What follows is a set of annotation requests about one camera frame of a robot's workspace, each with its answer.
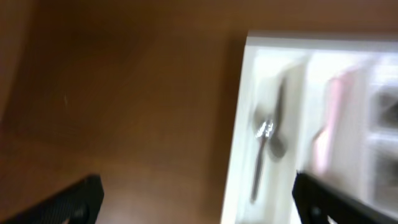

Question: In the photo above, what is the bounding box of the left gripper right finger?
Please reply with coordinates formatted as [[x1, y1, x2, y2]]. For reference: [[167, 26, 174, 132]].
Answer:
[[292, 172, 397, 224]]

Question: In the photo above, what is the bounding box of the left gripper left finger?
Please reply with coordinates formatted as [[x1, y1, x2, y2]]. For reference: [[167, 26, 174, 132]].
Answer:
[[2, 174, 104, 224]]

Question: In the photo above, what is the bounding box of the small dark steel fork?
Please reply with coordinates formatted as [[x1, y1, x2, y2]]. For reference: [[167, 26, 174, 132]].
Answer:
[[250, 118, 275, 204]]

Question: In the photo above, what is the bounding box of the pink plastic knife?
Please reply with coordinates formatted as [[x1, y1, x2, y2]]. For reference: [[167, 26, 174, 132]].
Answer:
[[312, 70, 357, 175]]

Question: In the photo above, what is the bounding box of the small steel teaspoon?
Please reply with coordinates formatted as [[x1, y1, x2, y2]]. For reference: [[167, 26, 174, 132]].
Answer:
[[270, 77, 287, 161]]

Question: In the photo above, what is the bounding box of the white plastic cutlery tray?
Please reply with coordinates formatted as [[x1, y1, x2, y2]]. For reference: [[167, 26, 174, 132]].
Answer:
[[221, 32, 397, 223]]

